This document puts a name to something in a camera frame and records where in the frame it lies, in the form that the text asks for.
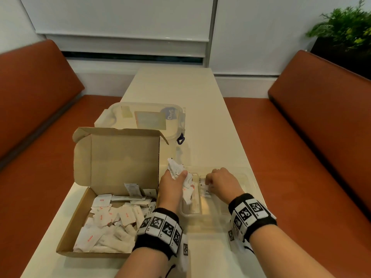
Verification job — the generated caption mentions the person's right hand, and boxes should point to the person's right hand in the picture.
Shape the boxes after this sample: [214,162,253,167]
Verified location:
[205,167,245,205]

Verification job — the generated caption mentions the person's left hand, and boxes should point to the person's left hand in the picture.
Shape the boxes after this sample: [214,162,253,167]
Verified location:
[157,170,189,213]

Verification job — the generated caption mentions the clear compartment tray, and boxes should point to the clear compartment tray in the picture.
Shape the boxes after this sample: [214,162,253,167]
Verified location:
[179,166,255,229]

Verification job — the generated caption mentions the brown cardboard box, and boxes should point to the brown cardboard box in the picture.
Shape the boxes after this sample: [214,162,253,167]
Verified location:
[56,127,170,259]

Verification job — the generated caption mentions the pile of white sachets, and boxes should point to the pile of white sachets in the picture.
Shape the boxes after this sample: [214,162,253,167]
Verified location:
[73,183,158,254]

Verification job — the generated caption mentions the person's right forearm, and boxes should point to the person's right forearm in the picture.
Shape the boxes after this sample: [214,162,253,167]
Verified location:
[249,224,337,278]

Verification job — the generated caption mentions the black wristband with marker tiles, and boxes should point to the black wristband with marker tiles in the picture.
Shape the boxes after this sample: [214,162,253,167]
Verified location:
[228,193,277,244]
[132,207,184,260]

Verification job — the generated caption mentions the clear lidded plastic container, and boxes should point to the clear lidded plastic container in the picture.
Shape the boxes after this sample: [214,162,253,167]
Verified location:
[94,102,187,165]

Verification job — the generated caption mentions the orange leather bench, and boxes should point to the orange leather bench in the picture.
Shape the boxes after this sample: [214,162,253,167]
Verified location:
[223,50,371,278]
[0,39,122,278]

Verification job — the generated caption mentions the black planter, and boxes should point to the black planter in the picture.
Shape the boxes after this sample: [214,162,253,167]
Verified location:
[310,36,371,80]

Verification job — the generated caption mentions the white roller blind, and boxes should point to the white roller blind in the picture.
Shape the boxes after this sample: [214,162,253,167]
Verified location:
[19,0,215,58]

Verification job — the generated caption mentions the green leafy plant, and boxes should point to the green leafy plant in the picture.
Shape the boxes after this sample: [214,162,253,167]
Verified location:
[306,0,371,51]

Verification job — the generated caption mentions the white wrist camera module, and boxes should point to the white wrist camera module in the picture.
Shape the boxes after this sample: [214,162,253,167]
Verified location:
[227,220,255,254]
[177,234,189,273]

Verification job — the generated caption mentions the grey window frame post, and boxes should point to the grey window frame post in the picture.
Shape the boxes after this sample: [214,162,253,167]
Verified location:
[203,0,218,68]

